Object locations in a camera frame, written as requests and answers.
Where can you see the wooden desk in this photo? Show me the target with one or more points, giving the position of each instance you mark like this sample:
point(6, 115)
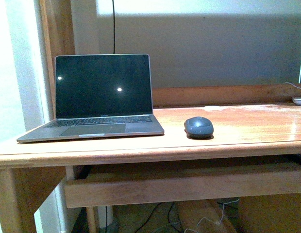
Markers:
point(250, 123)

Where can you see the grey laptop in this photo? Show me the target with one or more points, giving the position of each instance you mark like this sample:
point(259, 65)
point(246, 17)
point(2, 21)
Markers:
point(100, 96)

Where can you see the wooden keyboard tray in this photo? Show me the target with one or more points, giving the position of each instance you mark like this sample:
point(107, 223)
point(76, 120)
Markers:
point(122, 185)

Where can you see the dark grey computer mouse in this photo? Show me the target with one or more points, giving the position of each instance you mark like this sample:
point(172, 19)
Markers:
point(198, 128)

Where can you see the wooden rolling stand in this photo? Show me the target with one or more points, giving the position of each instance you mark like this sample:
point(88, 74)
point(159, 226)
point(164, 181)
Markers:
point(205, 216)

